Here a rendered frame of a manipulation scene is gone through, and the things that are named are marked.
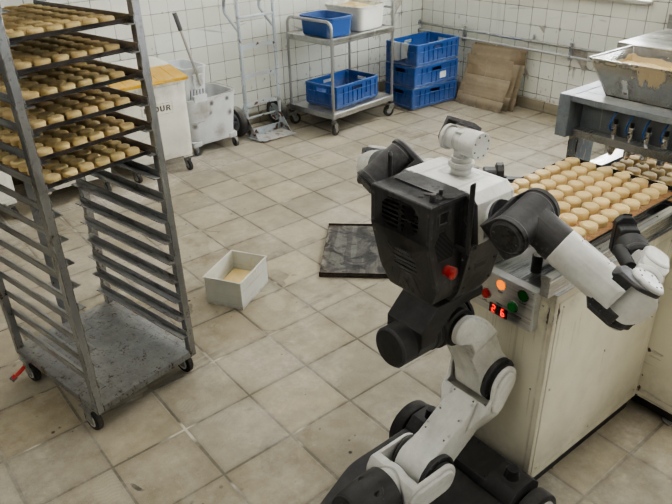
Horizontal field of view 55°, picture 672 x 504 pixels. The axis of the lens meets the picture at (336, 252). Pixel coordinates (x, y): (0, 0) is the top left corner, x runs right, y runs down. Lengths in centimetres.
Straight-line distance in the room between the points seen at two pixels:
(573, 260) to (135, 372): 190
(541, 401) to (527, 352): 17
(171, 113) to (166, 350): 243
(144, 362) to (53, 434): 43
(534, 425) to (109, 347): 178
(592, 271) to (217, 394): 181
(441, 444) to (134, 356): 141
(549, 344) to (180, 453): 143
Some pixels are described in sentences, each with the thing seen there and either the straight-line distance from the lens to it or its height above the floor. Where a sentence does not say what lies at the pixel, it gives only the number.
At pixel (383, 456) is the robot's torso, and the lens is 209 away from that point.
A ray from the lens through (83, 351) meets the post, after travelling 254.
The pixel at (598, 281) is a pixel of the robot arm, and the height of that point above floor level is 112.
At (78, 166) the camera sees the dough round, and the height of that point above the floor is 106.
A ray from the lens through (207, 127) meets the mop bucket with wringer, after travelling 539.
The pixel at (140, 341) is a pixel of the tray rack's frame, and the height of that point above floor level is 15.
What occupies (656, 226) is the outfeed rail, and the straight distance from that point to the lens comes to 234.
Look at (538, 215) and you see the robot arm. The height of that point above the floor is 122.
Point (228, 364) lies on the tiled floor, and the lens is 300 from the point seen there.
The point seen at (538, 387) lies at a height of 50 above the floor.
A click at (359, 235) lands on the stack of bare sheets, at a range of 395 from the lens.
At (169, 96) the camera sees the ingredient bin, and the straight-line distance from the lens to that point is 491.
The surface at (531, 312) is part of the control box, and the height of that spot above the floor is 77.
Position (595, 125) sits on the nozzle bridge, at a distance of 264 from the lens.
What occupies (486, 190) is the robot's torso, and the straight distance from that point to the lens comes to 156.
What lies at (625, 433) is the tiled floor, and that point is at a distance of 282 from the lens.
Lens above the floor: 185
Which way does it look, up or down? 29 degrees down
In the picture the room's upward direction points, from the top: 2 degrees counter-clockwise
